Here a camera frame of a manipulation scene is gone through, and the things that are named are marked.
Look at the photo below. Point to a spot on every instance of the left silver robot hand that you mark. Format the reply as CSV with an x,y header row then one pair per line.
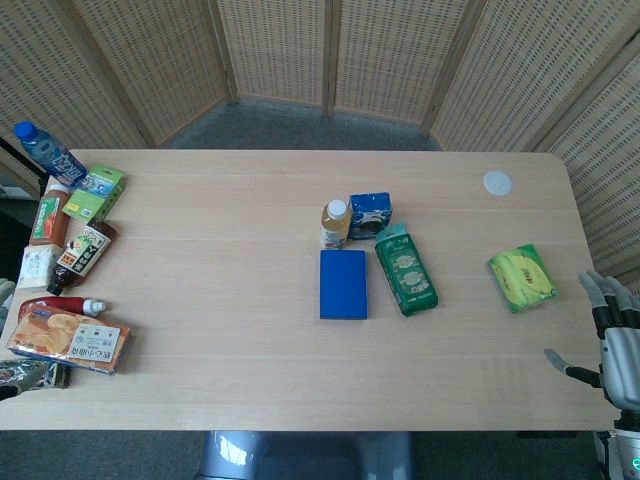
x,y
4,295

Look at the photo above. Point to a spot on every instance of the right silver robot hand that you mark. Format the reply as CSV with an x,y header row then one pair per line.
x,y
616,345

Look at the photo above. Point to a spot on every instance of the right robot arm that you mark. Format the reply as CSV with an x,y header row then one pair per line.
x,y
625,450

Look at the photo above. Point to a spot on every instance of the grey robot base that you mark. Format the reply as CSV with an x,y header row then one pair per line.
x,y
305,455

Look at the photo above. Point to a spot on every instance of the white tissue pack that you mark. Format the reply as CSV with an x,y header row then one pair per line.
x,y
36,266

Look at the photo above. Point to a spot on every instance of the red bottle white cap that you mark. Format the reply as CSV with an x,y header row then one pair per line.
x,y
60,304

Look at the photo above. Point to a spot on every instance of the orange cracker box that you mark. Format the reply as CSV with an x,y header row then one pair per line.
x,y
67,340

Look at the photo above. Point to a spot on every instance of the dark tea bottle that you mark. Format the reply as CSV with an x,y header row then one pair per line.
x,y
82,255

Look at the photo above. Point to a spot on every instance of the orange label drink bottle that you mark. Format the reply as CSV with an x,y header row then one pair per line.
x,y
49,216

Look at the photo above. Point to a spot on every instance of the yellow-green snack bag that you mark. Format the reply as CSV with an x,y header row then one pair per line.
x,y
523,277

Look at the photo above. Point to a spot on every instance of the green small carton box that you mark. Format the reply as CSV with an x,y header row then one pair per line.
x,y
96,192

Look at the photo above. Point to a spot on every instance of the blue water bottle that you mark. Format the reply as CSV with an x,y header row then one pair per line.
x,y
50,152

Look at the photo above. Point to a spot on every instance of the green tissue pack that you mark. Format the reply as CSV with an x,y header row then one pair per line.
x,y
407,270

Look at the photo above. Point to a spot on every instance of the blue cookie package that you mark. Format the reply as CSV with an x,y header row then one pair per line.
x,y
369,216

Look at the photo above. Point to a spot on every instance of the blue rectangular box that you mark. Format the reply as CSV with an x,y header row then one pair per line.
x,y
343,284

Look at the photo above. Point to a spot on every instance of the yellow juice bottle white cap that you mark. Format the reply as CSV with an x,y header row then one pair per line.
x,y
336,225

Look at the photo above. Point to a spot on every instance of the woven bamboo folding screen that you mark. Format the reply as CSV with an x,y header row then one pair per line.
x,y
320,60

